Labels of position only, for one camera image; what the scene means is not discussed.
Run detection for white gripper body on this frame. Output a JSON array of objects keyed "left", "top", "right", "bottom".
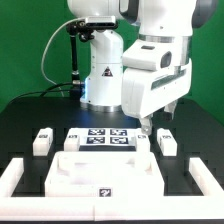
[{"left": 121, "top": 61, "right": 192, "bottom": 119}]

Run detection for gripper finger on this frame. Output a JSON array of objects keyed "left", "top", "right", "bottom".
[
  {"left": 139, "top": 114, "right": 153, "bottom": 136},
  {"left": 164, "top": 100, "right": 178, "bottom": 118}
]

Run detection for white desk top panel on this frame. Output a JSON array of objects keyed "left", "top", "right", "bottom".
[{"left": 45, "top": 151, "right": 164, "bottom": 199}]

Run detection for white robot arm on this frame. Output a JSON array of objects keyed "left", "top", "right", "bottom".
[{"left": 67, "top": 0, "right": 218, "bottom": 133}]

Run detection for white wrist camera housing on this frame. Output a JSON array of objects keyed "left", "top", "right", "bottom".
[{"left": 122, "top": 39, "right": 173, "bottom": 71}]

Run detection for marker tag base plate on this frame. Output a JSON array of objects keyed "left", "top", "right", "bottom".
[{"left": 80, "top": 128, "right": 135, "bottom": 147}]

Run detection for grey camera on stand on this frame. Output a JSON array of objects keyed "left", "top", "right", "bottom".
[{"left": 85, "top": 16, "right": 117, "bottom": 30}]

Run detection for black cables on table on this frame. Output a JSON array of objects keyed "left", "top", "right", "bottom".
[{"left": 6, "top": 81, "right": 83, "bottom": 104}]

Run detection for grey camera cable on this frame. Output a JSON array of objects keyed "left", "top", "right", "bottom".
[{"left": 40, "top": 17, "right": 87, "bottom": 98}]

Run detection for white U-shaped fence frame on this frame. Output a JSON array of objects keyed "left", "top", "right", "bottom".
[{"left": 0, "top": 158, "right": 224, "bottom": 221}]

